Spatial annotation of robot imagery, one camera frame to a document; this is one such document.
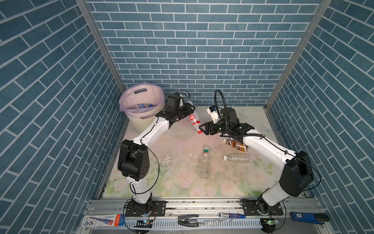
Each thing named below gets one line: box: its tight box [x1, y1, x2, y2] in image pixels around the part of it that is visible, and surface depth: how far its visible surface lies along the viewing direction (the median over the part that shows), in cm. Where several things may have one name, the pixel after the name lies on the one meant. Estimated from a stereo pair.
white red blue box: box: [80, 214, 125, 228], surface depth 71 cm
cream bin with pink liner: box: [118, 81, 166, 134], surface depth 94 cm
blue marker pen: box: [219, 212, 246, 219], surface depth 72 cm
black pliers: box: [177, 214, 200, 227], surface depth 70 cm
